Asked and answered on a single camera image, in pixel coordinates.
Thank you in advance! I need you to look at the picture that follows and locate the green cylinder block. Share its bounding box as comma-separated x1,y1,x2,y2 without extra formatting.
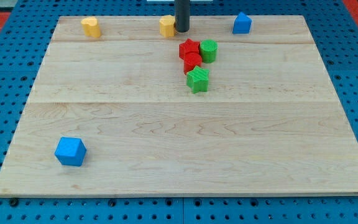
200,39,218,63

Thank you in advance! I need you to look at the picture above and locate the green star block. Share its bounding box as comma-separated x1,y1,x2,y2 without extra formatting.
186,66,209,93

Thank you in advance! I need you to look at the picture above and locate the red star block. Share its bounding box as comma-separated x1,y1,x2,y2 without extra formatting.
178,39,200,59

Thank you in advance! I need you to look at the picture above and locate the light wooden board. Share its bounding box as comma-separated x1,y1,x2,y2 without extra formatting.
0,16,358,198

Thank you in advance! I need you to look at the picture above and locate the red cylinder block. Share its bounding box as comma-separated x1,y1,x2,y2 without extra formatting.
183,53,203,75

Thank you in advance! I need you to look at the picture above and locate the yellow hexagon block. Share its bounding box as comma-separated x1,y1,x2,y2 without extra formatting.
159,15,175,38

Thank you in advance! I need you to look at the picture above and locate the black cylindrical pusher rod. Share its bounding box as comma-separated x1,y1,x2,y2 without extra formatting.
174,0,190,32

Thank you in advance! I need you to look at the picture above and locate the blue triangular block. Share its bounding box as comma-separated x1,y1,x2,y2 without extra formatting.
232,12,252,34

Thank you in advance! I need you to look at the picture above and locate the blue cube block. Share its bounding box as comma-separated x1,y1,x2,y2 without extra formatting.
55,137,86,167

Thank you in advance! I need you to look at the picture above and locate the yellow heart block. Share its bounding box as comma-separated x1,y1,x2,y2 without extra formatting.
80,16,101,38

